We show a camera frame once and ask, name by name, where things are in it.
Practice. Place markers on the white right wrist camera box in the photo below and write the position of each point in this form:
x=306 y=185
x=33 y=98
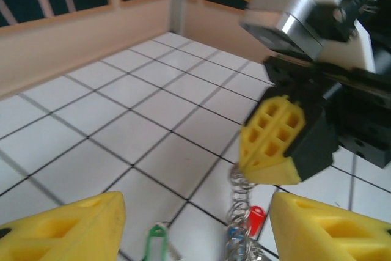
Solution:
x=284 y=19

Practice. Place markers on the blue tagged key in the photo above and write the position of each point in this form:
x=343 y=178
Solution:
x=236 y=233

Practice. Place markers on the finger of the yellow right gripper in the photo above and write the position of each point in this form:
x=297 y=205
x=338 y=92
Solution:
x=311 y=141
x=248 y=151

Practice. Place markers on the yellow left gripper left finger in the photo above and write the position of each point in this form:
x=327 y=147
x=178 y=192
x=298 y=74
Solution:
x=70 y=233

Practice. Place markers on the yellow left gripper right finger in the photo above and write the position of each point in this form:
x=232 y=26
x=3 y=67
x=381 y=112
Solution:
x=320 y=233

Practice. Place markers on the red tagged key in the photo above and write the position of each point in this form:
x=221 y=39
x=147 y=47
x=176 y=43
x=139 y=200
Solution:
x=256 y=219

